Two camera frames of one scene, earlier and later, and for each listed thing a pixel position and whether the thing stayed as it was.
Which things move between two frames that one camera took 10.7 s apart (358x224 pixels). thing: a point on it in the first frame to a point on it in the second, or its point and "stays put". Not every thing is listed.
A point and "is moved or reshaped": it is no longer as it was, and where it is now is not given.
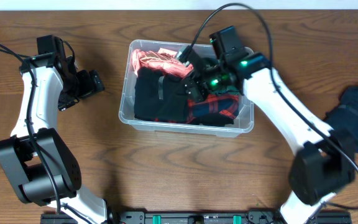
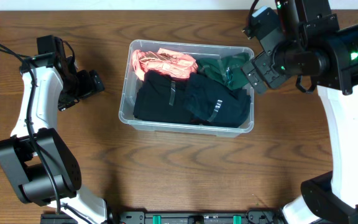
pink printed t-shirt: [165, 60] stays put
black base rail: [205, 218] stays put
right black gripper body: [215, 76] to [298, 61]
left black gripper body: [81, 88] stays put
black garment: [148, 106] is moved or reshaped
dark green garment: [227, 89] is moved or reshaped
